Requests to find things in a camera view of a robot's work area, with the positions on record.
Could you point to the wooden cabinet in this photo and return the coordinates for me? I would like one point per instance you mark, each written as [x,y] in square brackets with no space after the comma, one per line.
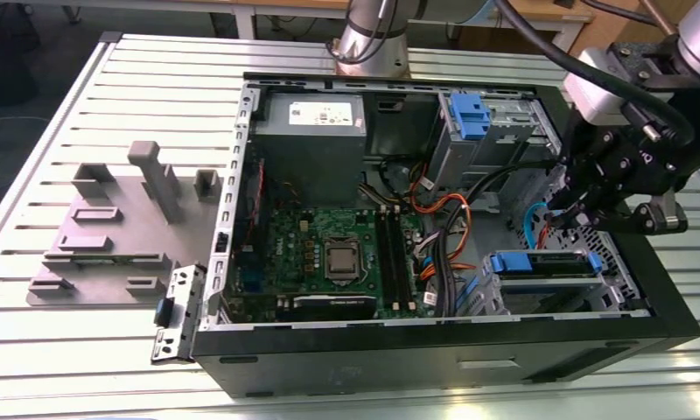
[613,26]

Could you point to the metal optical drive cage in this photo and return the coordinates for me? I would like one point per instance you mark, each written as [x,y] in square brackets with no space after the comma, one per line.
[479,157]

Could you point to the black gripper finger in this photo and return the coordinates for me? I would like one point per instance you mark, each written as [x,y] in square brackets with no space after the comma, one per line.
[637,219]
[581,166]

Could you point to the grey parts rack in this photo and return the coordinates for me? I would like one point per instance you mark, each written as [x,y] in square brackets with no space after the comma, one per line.
[123,232]

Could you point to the grey power supply unit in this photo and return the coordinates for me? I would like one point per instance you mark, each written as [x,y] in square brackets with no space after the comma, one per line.
[303,149]

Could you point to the blue drive cage latch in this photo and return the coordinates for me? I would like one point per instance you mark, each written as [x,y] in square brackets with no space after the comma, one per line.
[470,116]

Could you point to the black RAM slot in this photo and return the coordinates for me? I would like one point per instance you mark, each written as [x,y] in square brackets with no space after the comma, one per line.
[389,258]

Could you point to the CPU socket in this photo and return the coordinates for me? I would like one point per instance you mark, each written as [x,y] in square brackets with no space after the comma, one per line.
[326,262]

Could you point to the black graphics card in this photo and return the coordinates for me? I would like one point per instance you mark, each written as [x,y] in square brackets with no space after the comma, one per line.
[333,304]

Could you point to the metal disk bay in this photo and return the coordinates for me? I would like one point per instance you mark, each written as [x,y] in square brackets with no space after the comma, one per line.
[551,286]

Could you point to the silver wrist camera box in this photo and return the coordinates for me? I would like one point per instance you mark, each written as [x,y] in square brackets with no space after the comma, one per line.
[595,92]

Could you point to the metal expansion slot bracket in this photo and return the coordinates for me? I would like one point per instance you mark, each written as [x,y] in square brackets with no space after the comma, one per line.
[180,289]

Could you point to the silver CPU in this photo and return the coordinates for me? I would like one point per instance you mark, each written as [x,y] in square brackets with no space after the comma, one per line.
[343,262]

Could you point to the hard disk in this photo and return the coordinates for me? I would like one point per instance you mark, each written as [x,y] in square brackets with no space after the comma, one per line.
[514,262]

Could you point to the black wrist mount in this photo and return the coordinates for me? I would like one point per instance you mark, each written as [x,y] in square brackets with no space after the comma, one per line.
[642,61]

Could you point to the green RAM stick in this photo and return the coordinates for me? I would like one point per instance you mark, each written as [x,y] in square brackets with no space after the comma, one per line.
[96,262]

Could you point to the wooden desk with white frame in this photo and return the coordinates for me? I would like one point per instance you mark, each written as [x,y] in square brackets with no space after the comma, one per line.
[269,9]

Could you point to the black open PC case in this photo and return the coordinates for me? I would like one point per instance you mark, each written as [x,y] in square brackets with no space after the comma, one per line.
[443,363]

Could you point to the green motherboard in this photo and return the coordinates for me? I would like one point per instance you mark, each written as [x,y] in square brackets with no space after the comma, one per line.
[350,219]

